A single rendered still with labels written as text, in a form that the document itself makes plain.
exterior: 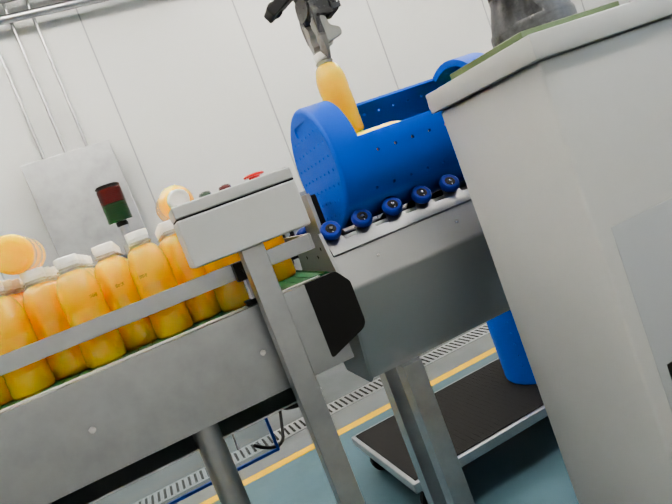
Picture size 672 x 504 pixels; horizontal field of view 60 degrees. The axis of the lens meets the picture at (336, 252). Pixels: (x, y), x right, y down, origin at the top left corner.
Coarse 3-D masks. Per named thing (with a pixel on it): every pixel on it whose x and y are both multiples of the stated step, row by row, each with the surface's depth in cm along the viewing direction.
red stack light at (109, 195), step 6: (114, 186) 149; (120, 186) 151; (102, 192) 148; (108, 192) 148; (114, 192) 148; (120, 192) 150; (102, 198) 148; (108, 198) 148; (114, 198) 148; (120, 198) 149; (102, 204) 149
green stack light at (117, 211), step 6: (108, 204) 148; (114, 204) 148; (120, 204) 149; (126, 204) 151; (108, 210) 148; (114, 210) 148; (120, 210) 149; (126, 210) 150; (108, 216) 149; (114, 216) 148; (120, 216) 149; (126, 216) 149; (132, 216) 152; (108, 222) 150; (114, 222) 149
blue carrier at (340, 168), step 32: (448, 64) 140; (384, 96) 144; (416, 96) 149; (320, 128) 119; (352, 128) 120; (384, 128) 121; (416, 128) 123; (320, 160) 126; (352, 160) 119; (384, 160) 121; (416, 160) 124; (448, 160) 128; (320, 192) 134; (352, 192) 120; (384, 192) 125; (352, 224) 130
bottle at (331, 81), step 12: (324, 60) 130; (324, 72) 129; (336, 72) 129; (324, 84) 130; (336, 84) 129; (348, 84) 132; (324, 96) 131; (336, 96) 130; (348, 96) 130; (348, 108) 130; (360, 120) 132
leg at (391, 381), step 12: (396, 372) 141; (384, 384) 143; (396, 384) 141; (396, 396) 141; (396, 408) 142; (408, 408) 142; (396, 420) 146; (408, 420) 142; (408, 432) 142; (408, 444) 144; (420, 444) 143; (420, 456) 143; (420, 468) 143; (432, 468) 144; (420, 480) 146; (432, 480) 143; (432, 492) 143
